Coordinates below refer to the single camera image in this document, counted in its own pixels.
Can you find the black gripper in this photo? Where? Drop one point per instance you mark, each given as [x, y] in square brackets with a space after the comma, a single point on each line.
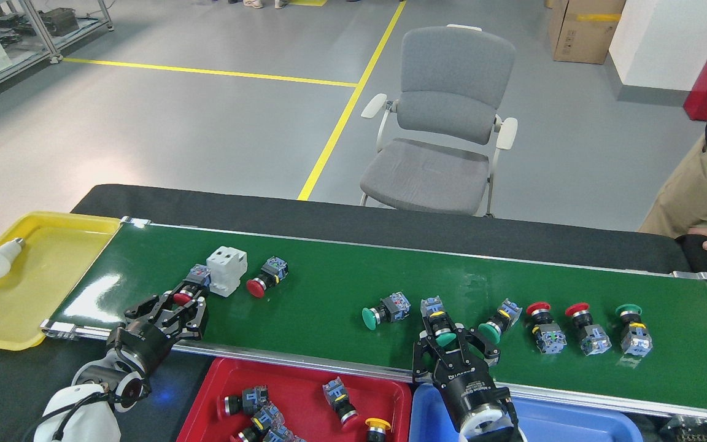
[464, 380]
[142, 347]

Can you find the yellow push button switch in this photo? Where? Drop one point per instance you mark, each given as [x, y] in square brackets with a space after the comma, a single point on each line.
[378, 423]

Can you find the yellow plastic tray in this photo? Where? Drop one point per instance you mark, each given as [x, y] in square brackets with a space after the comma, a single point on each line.
[40, 288]

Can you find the long green conveyor belt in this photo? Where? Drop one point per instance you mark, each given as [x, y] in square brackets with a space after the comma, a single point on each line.
[329, 288]

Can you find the blue plastic tray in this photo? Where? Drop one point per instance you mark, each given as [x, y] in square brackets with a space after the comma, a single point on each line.
[574, 426]

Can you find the red plastic tray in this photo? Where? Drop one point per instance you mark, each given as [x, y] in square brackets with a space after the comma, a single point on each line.
[298, 393]

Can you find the white circuit breaker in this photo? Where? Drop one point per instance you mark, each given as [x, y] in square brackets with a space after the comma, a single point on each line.
[226, 270]

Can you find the grey office chair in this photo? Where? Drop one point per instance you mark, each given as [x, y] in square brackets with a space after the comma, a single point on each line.
[427, 175]

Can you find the person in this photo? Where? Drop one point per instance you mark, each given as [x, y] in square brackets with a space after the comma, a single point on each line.
[691, 190]
[264, 3]

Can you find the black box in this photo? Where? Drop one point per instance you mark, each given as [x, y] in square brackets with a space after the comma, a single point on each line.
[59, 21]

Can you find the cardboard box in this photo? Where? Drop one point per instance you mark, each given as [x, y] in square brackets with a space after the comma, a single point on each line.
[587, 34]

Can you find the silver metal frame rack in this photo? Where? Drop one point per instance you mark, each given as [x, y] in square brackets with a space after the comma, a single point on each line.
[28, 55]

